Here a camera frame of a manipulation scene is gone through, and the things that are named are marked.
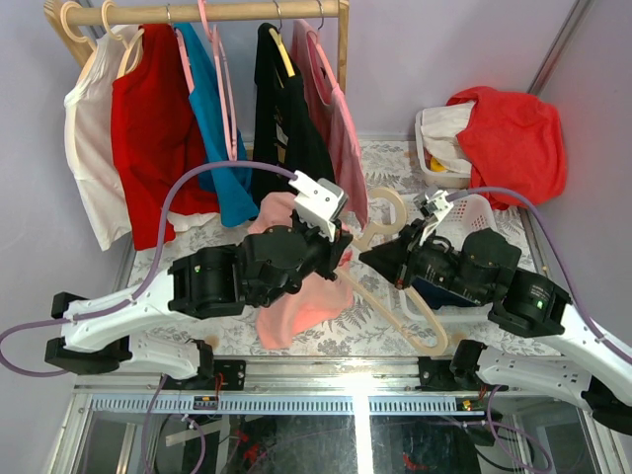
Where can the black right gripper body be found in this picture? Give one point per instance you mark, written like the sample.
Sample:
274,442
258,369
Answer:
404,264

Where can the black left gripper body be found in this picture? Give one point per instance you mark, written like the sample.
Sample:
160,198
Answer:
334,250

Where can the salmon pink t-shirt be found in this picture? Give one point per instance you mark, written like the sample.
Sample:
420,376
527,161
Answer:
317,301

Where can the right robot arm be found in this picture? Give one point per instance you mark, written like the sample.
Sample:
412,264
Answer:
485,272

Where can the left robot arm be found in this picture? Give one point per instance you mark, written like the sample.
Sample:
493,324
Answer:
108,334

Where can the blue hanging t-shirt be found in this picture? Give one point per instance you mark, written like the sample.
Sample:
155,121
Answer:
231,185

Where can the black hanging t-shirt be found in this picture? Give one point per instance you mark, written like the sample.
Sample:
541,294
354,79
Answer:
285,135

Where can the pink hanging t-shirt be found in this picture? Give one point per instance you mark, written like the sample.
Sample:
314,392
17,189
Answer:
336,126

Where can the orange-red t-shirt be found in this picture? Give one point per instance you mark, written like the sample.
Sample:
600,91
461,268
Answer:
514,141

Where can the yellow hanger with black shirt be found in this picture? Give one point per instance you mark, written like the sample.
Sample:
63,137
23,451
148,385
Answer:
277,38

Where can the red hanging t-shirt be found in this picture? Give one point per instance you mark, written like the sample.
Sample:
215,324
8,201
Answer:
155,135

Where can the pink hanger with blue shirt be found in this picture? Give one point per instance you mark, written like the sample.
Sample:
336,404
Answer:
186,65

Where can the white hanging t-shirt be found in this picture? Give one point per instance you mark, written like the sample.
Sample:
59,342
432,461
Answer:
88,143

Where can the beige hanger with red shirt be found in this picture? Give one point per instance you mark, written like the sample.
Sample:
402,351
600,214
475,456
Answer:
132,47

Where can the navy blue folded garment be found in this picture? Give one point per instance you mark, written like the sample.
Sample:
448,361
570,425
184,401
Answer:
437,297

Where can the white perforated plastic basket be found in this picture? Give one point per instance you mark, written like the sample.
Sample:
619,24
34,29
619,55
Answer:
468,215

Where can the small white laundry basket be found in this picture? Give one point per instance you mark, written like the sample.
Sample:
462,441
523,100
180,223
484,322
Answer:
446,180

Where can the yellow object in basket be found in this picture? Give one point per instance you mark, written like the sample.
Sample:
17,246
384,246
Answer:
436,167

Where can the white garment in basket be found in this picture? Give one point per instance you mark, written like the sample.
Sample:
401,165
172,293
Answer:
439,129

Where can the wooden clothes rack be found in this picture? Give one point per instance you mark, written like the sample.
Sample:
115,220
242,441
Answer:
217,12

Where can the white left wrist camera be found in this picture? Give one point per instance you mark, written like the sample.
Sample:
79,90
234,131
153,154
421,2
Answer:
318,203

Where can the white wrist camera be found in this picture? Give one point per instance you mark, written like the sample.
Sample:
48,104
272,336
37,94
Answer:
318,203
434,206

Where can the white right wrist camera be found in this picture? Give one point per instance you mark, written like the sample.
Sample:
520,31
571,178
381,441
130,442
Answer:
434,206

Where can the aluminium frame rail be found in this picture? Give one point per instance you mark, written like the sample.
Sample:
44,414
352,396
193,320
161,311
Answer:
301,375

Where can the grey slotted cable duct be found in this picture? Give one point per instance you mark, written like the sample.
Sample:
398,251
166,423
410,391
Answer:
235,404

